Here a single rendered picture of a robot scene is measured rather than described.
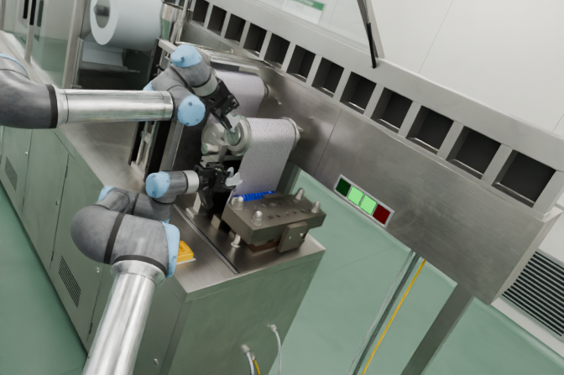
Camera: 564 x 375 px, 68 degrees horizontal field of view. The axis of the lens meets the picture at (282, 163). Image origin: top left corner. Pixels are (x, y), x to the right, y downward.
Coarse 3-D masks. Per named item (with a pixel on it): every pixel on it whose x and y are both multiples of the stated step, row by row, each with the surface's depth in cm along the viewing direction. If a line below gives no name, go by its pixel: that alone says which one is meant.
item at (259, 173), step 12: (252, 156) 150; (264, 156) 155; (276, 156) 159; (288, 156) 164; (240, 168) 149; (252, 168) 153; (264, 168) 158; (276, 168) 163; (252, 180) 157; (264, 180) 162; (276, 180) 167; (240, 192) 156; (252, 192) 161
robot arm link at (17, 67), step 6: (0, 54) 95; (0, 60) 91; (6, 60) 92; (12, 60) 94; (0, 66) 88; (6, 66) 89; (12, 66) 90; (18, 66) 93; (18, 72) 89; (24, 72) 93; (0, 126) 95
